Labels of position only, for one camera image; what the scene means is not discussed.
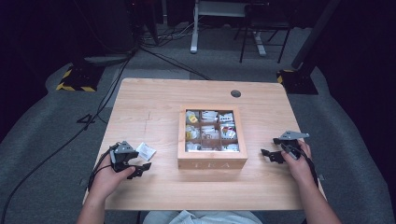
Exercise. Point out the white tea bag packet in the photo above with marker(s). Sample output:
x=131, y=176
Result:
x=146, y=151

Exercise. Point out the wooden tea box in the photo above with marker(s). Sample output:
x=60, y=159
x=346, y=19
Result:
x=211, y=162

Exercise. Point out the grey round table grommet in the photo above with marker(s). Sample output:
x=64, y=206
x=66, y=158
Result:
x=235, y=93

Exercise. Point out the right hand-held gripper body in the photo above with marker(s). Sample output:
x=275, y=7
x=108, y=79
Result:
x=294, y=135

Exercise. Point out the person's right hand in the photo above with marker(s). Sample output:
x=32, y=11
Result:
x=299, y=169

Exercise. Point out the person's light blue clothing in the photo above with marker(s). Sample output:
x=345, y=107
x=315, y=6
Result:
x=202, y=217

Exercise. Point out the group of packets inside box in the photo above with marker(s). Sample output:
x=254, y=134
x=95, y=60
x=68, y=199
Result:
x=209, y=132

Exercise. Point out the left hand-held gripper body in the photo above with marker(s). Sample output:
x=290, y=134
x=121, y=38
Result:
x=123, y=148

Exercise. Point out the white desk frame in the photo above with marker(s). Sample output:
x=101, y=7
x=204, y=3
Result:
x=195, y=31

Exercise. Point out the stand with striped base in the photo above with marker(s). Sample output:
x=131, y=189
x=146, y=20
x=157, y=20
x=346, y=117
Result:
x=299, y=82
x=80, y=79

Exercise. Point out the black chair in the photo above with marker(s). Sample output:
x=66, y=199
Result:
x=264, y=25

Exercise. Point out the person's left hand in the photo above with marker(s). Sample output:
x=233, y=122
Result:
x=106, y=180

